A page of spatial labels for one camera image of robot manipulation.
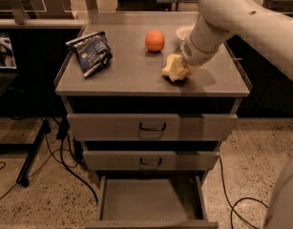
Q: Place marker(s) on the grey open bottom drawer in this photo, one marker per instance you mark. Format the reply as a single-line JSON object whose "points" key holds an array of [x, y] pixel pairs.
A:
{"points": [[174, 202]]}

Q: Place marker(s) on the grey middle drawer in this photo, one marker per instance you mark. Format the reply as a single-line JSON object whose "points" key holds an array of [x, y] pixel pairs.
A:
{"points": [[150, 160]]}

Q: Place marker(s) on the grey top drawer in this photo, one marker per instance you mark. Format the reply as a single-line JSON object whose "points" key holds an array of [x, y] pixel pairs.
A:
{"points": [[152, 127]]}

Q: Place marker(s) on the yellow sponge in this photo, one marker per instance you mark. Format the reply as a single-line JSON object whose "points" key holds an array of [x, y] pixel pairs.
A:
{"points": [[172, 66]]}

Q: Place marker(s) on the white paper bowl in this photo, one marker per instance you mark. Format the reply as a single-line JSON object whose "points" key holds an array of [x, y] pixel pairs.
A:
{"points": [[183, 31]]}

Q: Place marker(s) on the grey metal drawer cabinet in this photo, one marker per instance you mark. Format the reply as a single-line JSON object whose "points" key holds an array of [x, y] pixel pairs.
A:
{"points": [[132, 84]]}

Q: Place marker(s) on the black stand leg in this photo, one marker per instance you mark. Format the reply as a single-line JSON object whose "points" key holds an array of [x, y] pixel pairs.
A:
{"points": [[22, 178]]}

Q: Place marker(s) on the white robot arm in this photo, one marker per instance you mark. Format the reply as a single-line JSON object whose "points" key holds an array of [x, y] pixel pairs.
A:
{"points": [[271, 34]]}

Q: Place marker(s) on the orange ball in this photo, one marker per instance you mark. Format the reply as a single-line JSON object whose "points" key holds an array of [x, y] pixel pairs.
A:
{"points": [[154, 41]]}

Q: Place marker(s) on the blue chip bag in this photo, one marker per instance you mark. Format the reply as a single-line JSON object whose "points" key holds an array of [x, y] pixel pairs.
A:
{"points": [[92, 52]]}

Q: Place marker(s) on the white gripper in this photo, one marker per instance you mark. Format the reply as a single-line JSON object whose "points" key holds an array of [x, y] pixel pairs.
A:
{"points": [[193, 55]]}

